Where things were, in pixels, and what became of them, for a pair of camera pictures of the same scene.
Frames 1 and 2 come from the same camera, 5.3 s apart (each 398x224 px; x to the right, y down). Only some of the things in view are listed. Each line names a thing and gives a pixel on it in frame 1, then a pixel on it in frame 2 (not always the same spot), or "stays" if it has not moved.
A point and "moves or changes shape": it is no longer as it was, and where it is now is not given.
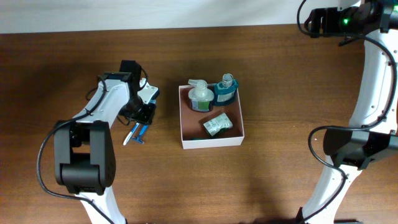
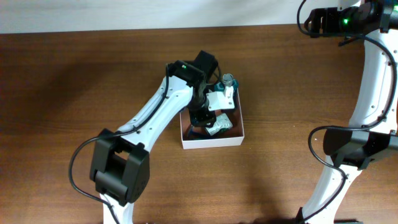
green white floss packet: x=218 y=125 stays
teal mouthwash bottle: x=224 y=91 stays
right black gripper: x=330 y=17 stays
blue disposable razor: x=138 y=138 moves or changes shape
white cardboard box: x=193 y=133 stays
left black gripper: x=147 y=117 to x=203 y=118
